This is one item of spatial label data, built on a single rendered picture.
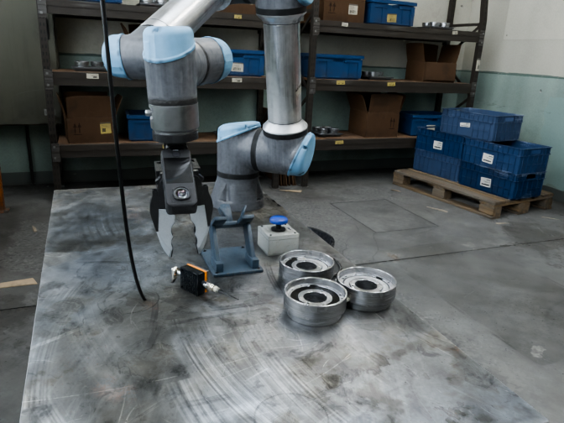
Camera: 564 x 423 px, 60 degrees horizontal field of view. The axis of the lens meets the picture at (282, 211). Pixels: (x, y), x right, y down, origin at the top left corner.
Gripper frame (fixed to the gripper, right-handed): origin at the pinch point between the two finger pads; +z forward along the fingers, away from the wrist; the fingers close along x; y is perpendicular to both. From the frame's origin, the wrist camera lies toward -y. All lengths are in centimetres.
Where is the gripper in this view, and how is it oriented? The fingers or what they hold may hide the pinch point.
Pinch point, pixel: (185, 249)
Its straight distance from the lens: 85.1
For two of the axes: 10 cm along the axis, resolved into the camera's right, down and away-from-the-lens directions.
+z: -0.1, 9.3, 3.7
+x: -9.6, 1.0, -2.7
